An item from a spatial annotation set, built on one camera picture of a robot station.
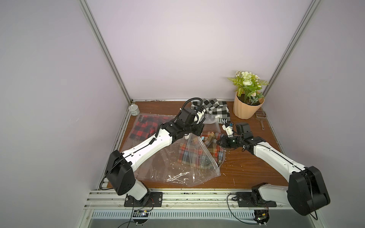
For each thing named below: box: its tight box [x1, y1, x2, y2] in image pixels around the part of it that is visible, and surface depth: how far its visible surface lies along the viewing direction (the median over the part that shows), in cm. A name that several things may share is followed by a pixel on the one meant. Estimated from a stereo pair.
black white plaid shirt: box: [191, 98, 231, 124], surface depth 113 cm
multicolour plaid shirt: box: [177, 131, 226, 168], surface depth 87 cm
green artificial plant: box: [227, 70, 269, 105], surface depth 94 cm
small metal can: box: [128, 104, 141, 117], surface depth 112 cm
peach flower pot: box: [233, 91, 265, 120], surface depth 102 cm
